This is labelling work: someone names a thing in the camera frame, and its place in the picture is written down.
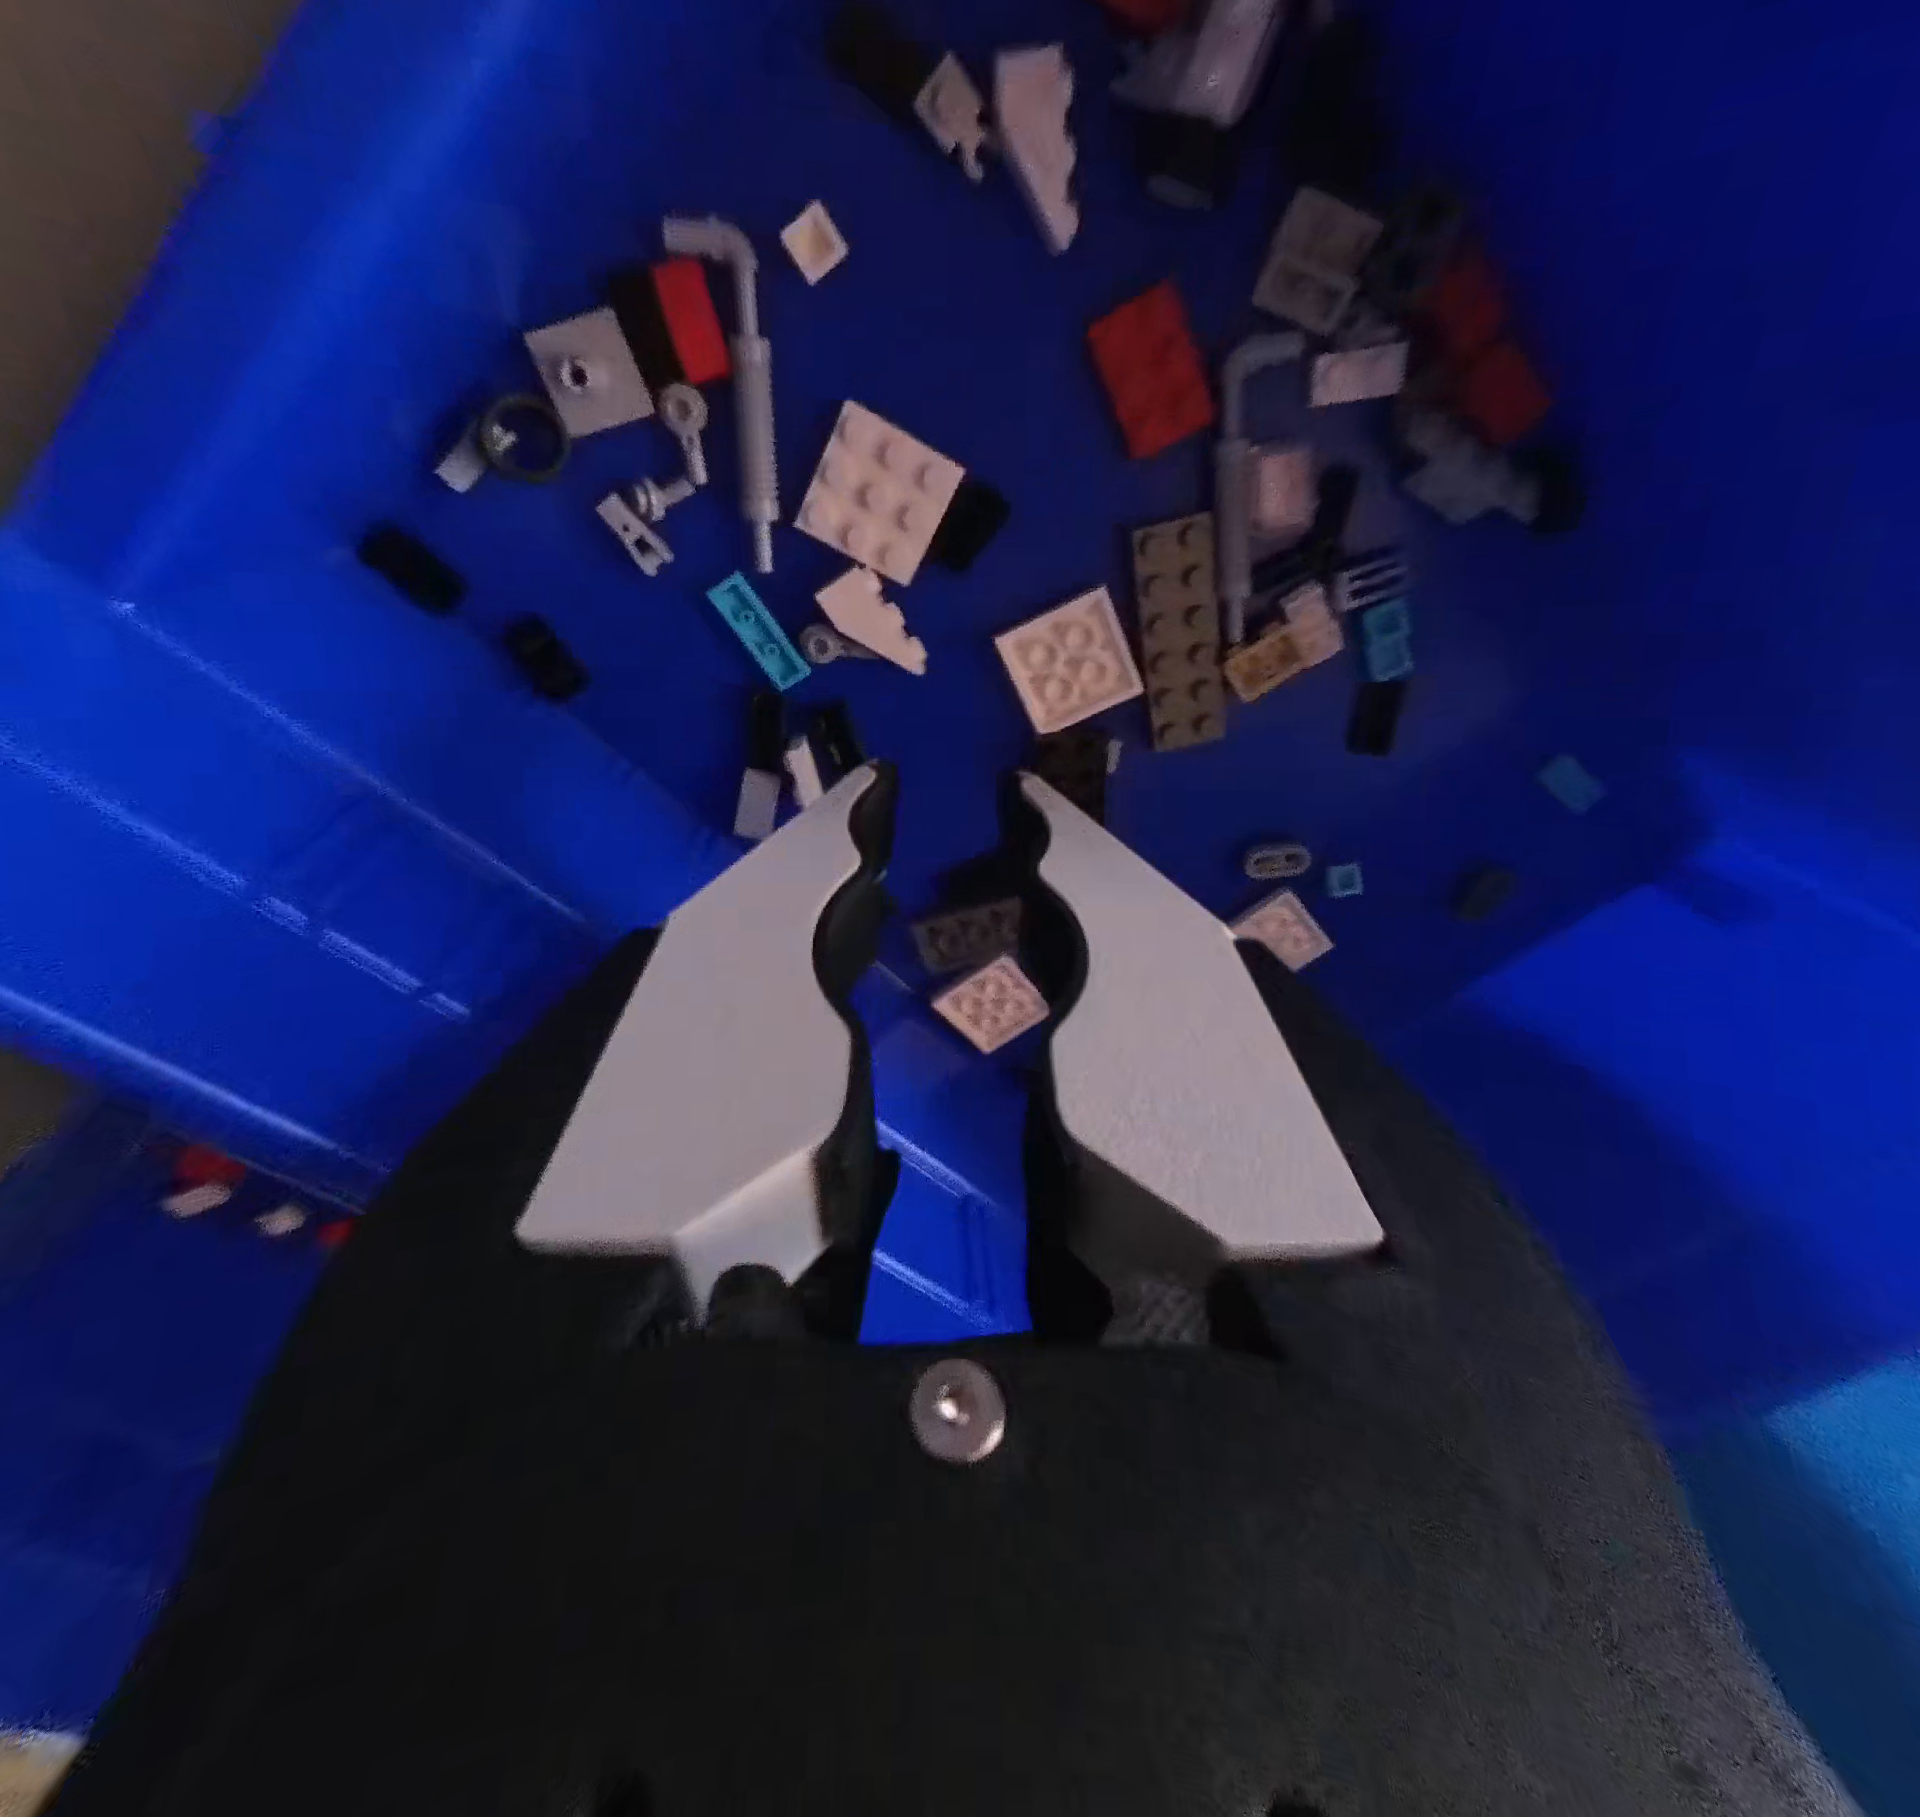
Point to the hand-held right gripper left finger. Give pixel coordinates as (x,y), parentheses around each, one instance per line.
(720,1083)

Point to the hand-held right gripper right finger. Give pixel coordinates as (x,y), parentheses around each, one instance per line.
(1201,1083)

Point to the pile of mixed toy bricks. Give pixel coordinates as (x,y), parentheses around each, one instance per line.
(878,490)

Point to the large blue plastic bin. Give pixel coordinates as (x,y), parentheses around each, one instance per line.
(1650,347)

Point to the small blue plastic bin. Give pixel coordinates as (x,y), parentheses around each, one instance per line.
(91,1396)

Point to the light blue plastic bin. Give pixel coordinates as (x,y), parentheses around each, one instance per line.
(1846,1547)

